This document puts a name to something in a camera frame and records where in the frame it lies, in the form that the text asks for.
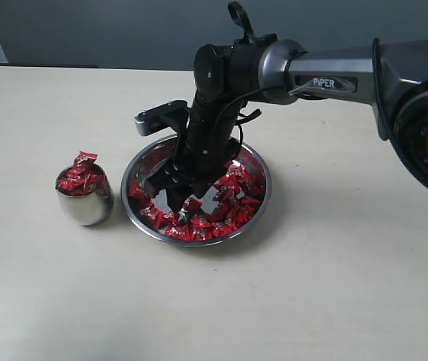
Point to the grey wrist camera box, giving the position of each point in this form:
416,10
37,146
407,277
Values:
173,115

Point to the red candy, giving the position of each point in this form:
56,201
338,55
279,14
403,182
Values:
236,172
83,164
178,232
221,229
73,183

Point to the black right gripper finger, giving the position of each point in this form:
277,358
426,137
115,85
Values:
163,178
177,194

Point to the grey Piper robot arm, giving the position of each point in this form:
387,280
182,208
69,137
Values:
391,78

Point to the steel cup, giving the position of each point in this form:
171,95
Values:
91,208

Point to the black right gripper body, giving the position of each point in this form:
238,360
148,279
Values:
204,143

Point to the red wrapped candy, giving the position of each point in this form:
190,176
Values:
221,229
178,232
236,172

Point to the round steel plate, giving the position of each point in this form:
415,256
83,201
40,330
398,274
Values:
208,214

